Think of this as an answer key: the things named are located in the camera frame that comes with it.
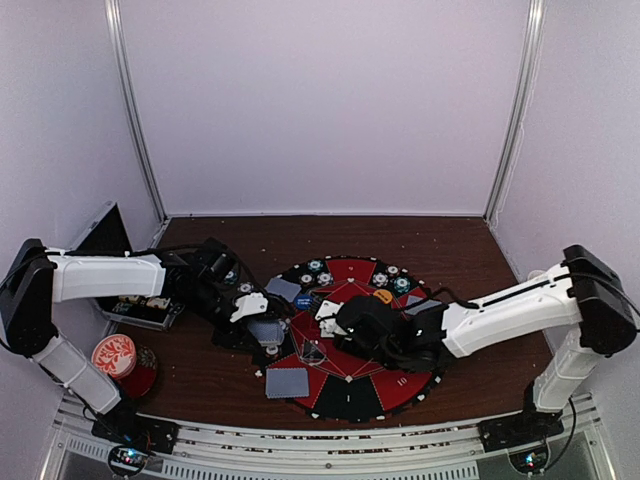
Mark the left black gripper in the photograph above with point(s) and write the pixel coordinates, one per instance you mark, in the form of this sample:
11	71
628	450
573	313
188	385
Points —
240	332

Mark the card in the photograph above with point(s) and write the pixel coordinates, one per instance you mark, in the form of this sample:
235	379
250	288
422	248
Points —
283	288
413	301
286	383

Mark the white grey chip stack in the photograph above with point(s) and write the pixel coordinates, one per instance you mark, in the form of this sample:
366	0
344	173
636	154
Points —
245	288

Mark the orange big blind button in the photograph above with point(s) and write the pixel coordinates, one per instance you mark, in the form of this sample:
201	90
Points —
384	295

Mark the green chips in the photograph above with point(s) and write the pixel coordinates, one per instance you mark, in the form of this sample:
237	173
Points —
401	285
315	265

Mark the white chips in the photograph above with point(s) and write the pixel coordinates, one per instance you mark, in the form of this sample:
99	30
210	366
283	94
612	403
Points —
324	278
380	279

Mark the red black chips seat seven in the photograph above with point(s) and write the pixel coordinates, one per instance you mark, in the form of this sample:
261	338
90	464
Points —
392	270

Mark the blue playing card deck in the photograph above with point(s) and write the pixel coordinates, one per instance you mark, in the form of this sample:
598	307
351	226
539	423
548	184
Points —
268	333

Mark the red black chips seat three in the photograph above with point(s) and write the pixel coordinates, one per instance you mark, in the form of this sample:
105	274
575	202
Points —
273	351

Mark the blue small blind button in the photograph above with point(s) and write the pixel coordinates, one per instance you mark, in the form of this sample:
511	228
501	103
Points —
303	302

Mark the red black chips seat five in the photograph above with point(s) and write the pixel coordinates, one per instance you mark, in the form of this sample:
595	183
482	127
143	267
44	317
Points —
306	279

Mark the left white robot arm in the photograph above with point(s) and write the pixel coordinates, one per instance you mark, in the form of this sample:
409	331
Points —
41	277

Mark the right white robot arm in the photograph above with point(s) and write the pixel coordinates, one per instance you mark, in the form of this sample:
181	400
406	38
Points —
581	293

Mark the red gold card box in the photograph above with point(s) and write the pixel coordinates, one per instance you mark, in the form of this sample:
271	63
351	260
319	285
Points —
158	303

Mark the black gold card box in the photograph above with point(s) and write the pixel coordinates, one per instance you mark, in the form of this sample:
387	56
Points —
130	299

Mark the round red black poker mat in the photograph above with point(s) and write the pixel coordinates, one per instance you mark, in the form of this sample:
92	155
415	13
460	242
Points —
344	387

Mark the red floral round tin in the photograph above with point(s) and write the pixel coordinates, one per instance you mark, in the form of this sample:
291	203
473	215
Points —
116	356

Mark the aluminium poker case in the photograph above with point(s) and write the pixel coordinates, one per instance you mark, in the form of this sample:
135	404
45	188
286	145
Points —
106	232

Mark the dark red round lid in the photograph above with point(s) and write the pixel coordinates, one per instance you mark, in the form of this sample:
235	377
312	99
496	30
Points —
140	380

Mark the patterned paper cup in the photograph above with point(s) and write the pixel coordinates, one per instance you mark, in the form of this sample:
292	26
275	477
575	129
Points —
534	274

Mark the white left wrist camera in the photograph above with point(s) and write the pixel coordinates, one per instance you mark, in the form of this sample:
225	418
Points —
248	305

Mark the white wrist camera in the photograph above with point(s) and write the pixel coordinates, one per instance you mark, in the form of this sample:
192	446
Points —
248	305
326	318

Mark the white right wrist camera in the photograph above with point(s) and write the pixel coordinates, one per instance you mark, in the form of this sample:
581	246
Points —
326	318

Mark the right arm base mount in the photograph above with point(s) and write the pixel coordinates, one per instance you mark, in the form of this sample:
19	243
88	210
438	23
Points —
516	430

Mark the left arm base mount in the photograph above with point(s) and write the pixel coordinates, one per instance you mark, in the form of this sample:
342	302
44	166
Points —
124	425

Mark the front aluminium rail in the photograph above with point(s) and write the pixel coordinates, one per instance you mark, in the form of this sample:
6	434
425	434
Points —
449	450

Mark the left aluminium frame post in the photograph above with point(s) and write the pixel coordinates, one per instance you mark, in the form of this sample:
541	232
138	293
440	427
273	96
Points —
118	41

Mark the aluminium frame post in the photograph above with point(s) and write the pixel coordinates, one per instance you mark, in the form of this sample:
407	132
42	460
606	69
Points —
118	41
515	126

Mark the right aluminium frame post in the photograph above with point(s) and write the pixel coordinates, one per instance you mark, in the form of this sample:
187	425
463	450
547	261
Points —
515	126

